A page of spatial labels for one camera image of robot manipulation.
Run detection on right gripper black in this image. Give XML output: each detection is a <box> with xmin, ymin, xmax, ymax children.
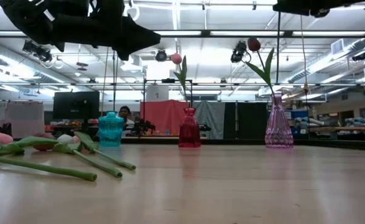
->
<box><xmin>272</xmin><ymin>0</ymin><xmax>365</xmax><ymax>18</ymax></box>

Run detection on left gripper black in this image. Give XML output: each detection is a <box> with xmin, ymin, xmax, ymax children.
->
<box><xmin>0</xmin><ymin>0</ymin><xmax>162</xmax><ymax>62</ymax></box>

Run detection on white artificial tulip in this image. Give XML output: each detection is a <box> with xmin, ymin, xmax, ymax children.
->
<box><xmin>53</xmin><ymin>133</ymin><xmax>123</xmax><ymax>179</ymax></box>
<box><xmin>0</xmin><ymin>153</ymin><xmax>98</xmax><ymax>182</ymax></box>

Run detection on teal glass vase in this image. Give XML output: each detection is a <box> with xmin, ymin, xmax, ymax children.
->
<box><xmin>98</xmin><ymin>111</ymin><xmax>125</xmax><ymax>147</ymax></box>

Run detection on red glass vase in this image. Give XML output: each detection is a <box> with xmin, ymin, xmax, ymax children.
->
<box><xmin>178</xmin><ymin>107</ymin><xmax>201</xmax><ymax>148</ymax></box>

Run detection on pink glass vase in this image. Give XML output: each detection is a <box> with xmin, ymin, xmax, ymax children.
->
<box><xmin>264</xmin><ymin>93</ymin><xmax>294</xmax><ymax>149</ymax></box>

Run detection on white cylinder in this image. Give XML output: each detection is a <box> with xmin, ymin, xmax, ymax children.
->
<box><xmin>146</xmin><ymin>84</ymin><xmax>170</xmax><ymax>102</ymax></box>

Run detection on overhead beam with lights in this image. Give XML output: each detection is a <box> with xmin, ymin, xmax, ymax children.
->
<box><xmin>0</xmin><ymin>29</ymin><xmax>365</xmax><ymax>39</ymax></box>

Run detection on person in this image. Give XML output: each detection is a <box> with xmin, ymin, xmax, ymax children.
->
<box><xmin>118</xmin><ymin>105</ymin><xmax>136</xmax><ymax>131</ymax></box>

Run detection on red cloth partition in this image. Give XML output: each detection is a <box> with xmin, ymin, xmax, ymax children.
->
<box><xmin>139</xmin><ymin>99</ymin><xmax>190</xmax><ymax>136</ymax></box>

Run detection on black monitor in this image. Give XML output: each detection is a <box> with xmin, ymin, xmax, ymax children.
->
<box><xmin>52</xmin><ymin>90</ymin><xmax>100</xmax><ymax>120</ymax></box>

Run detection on blue boxes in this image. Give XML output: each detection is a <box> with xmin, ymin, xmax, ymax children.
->
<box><xmin>284</xmin><ymin>109</ymin><xmax>310</xmax><ymax>140</ymax></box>

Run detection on grey cloth partition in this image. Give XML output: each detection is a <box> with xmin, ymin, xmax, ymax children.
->
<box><xmin>194</xmin><ymin>100</ymin><xmax>226</xmax><ymax>140</ymax></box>

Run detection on black partition panel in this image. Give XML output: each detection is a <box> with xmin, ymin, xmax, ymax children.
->
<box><xmin>224</xmin><ymin>101</ymin><xmax>269</xmax><ymax>140</ymax></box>

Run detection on wooden work table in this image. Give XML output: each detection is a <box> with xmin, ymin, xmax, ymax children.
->
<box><xmin>309</xmin><ymin>126</ymin><xmax>365</xmax><ymax>133</ymax></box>

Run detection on pink board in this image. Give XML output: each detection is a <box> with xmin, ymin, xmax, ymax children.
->
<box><xmin>6</xmin><ymin>101</ymin><xmax>45</xmax><ymax>139</ymax></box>

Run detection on black hanging camera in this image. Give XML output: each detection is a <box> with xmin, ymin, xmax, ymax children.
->
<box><xmin>155</xmin><ymin>49</ymin><xmax>168</xmax><ymax>62</ymax></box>
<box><xmin>230</xmin><ymin>40</ymin><xmax>248</xmax><ymax>64</ymax></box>
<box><xmin>22</xmin><ymin>39</ymin><xmax>53</xmax><ymax>63</ymax></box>

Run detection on black stand frame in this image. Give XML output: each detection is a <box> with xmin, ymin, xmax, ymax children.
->
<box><xmin>142</xmin><ymin>79</ymin><xmax>193</xmax><ymax>138</ymax></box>

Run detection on black vertical post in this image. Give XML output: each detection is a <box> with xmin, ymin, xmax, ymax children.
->
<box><xmin>276</xmin><ymin>11</ymin><xmax>281</xmax><ymax>85</ymax></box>

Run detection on yellow hanging cable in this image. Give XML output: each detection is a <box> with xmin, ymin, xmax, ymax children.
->
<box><xmin>299</xmin><ymin>14</ymin><xmax>310</xmax><ymax>96</ymax></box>

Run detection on black aluminium table frame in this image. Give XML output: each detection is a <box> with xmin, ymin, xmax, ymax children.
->
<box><xmin>0</xmin><ymin>136</ymin><xmax>365</xmax><ymax>152</ymax></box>

